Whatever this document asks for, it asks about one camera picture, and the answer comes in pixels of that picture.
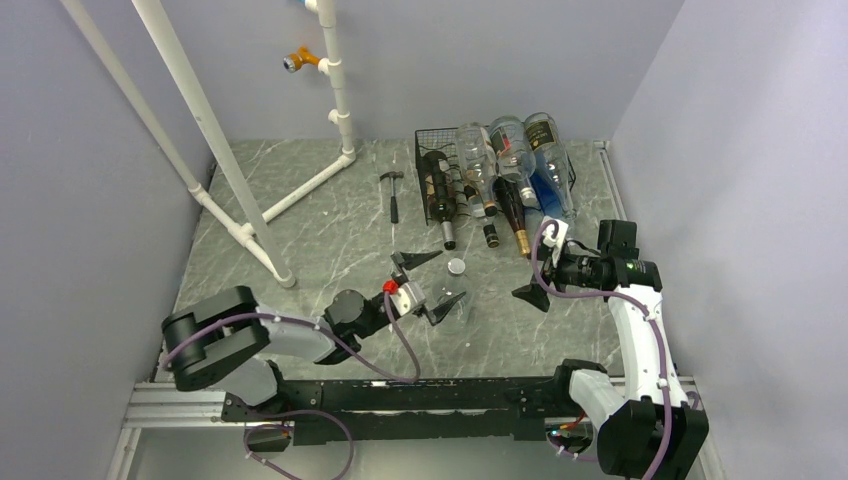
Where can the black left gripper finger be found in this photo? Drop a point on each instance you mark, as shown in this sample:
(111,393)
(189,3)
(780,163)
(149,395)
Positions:
(437,312)
(409,261)

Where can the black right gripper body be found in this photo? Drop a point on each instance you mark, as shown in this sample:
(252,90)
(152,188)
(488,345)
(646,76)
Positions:
(572,269)

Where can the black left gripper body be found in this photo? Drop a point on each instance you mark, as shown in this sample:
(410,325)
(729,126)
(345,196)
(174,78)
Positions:
(381,317)

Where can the clear round glass bottle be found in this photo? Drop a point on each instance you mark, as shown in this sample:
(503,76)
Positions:
(477,161)

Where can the clear bottle red black label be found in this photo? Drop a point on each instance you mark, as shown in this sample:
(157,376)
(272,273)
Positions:
(515,160)

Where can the clear glass bottle silver cap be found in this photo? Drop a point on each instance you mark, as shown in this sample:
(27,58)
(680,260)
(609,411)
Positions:
(454,279)

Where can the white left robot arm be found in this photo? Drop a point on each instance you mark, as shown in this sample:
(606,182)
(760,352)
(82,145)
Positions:
(217,342)

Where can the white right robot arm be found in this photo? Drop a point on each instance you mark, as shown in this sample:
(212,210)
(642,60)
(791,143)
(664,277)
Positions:
(649,429)

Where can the dark green wine bottle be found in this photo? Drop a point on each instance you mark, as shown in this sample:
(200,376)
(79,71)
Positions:
(442,204)

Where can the clear bottle black gold cap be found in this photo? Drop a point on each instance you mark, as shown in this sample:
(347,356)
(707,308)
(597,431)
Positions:
(477,208)

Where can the blue square glass bottle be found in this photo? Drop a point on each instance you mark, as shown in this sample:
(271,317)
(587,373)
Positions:
(549,181)

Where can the brown bottle gold foil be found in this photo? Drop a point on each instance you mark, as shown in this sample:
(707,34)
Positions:
(508,198)

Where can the clear bottle black gold label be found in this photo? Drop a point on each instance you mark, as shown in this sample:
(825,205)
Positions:
(543,136)

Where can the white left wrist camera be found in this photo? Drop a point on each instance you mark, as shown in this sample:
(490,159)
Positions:
(407,298)

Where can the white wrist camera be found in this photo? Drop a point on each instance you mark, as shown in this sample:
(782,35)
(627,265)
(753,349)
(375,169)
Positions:
(407,298)
(552,241)

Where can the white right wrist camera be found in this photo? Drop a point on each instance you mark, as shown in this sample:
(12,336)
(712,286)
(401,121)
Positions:
(552,241)

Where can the black wire wine rack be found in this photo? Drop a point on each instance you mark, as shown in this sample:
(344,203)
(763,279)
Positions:
(442,139)

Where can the small black handled hammer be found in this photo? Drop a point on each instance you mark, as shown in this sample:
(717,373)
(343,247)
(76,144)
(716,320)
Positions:
(393,177)

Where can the white pvc pipe frame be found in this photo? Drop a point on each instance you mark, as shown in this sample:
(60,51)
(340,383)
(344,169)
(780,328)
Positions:
(255,235)

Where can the aluminium extrusion rail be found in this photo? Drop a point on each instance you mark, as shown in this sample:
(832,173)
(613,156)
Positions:
(159,405)

